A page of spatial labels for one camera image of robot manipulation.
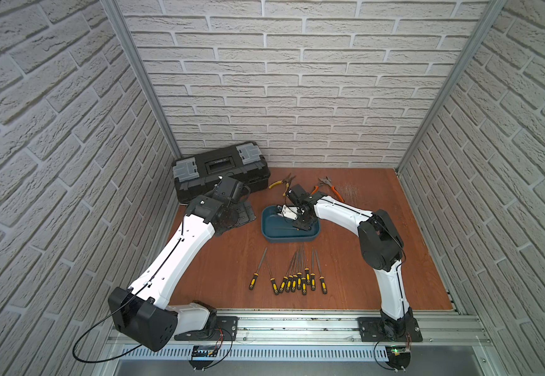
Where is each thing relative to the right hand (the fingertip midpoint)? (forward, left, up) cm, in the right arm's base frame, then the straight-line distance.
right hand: (304, 216), depth 98 cm
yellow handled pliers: (+24, +5, -2) cm, 25 cm away
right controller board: (-50, -23, -4) cm, 55 cm away
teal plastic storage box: (+1, +15, -3) cm, 15 cm away
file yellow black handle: (-26, +11, -2) cm, 28 cm away
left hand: (-10, +23, +19) cm, 31 cm away
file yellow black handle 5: (-27, +3, -3) cm, 27 cm away
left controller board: (-45, +38, -5) cm, 59 cm away
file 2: (-9, +8, +5) cm, 13 cm away
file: (-23, +21, -3) cm, 31 cm away
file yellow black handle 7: (-24, 0, -3) cm, 24 cm away
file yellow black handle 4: (-23, +5, -3) cm, 24 cm away
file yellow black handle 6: (-23, +2, -2) cm, 23 cm away
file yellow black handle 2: (-28, +9, -2) cm, 30 cm away
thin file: (-26, +15, -3) cm, 30 cm away
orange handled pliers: (+22, -14, -2) cm, 26 cm away
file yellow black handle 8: (-25, -4, -4) cm, 26 cm away
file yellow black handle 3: (-25, +7, -3) cm, 26 cm away
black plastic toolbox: (+12, +44, +16) cm, 48 cm away
